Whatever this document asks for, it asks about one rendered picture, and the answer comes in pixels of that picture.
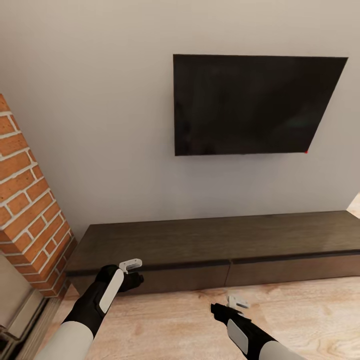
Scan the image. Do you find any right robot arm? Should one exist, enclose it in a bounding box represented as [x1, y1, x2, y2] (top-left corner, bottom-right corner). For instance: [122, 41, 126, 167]
[210, 293, 307, 360]

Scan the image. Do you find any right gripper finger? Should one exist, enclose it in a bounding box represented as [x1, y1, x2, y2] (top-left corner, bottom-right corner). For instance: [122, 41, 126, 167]
[210, 302, 219, 315]

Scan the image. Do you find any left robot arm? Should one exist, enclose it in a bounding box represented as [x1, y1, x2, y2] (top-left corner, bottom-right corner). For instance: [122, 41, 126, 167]
[33, 258, 144, 360]

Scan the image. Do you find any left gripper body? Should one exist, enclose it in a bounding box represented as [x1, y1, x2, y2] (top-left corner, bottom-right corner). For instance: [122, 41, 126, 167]
[120, 272, 140, 293]

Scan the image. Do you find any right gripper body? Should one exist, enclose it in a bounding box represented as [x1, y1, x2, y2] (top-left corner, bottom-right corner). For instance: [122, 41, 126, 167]
[214, 304, 234, 326]

